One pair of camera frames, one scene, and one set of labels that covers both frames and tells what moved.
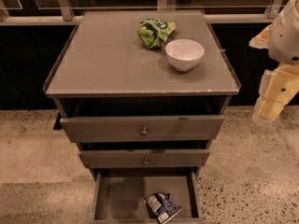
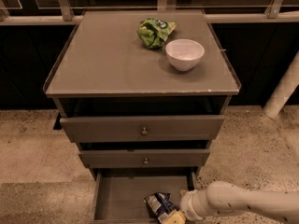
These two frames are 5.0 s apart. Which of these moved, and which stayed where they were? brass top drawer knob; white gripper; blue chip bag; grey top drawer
Moved: white gripper
Stayed: blue chip bag; brass top drawer knob; grey top drawer
